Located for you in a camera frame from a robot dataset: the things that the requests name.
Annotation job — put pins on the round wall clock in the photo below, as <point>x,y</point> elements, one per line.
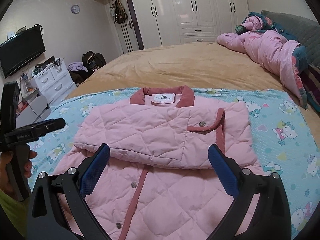
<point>75,9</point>

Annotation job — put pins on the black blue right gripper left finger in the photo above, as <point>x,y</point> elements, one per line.
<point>46,218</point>

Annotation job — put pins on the white glossy wardrobe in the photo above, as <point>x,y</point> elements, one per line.
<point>173,22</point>

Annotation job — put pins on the tan bed sheet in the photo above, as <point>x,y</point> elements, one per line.
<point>197,65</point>

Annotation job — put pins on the bags hanging on door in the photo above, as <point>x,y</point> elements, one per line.
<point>118,12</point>

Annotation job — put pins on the pink quilted jacket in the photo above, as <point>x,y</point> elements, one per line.
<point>159,183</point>

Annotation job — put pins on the white bedroom door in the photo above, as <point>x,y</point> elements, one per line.
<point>127,33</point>

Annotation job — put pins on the pink floral comforter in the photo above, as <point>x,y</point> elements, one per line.
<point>268,44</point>

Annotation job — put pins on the black bag on floor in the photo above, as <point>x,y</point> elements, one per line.
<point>93,60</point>

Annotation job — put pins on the light blue cartoon blanket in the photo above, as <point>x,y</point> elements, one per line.
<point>281,139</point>

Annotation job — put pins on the dark striped pillow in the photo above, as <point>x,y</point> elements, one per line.
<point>311,82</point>

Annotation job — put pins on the white drawer chest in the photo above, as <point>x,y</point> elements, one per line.
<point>54,82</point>

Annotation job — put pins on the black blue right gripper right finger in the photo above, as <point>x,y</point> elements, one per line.
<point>272,213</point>

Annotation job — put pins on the person's left hand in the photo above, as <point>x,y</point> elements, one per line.
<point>11,172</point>

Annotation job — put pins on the green sleeve forearm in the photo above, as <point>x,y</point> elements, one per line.
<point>17,212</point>

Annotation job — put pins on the black wall television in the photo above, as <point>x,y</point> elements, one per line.
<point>21,49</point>

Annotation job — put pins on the purple clothes pile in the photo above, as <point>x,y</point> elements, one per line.
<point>76,66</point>

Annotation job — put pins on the grey quilted headboard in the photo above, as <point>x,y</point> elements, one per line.
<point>305,30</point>

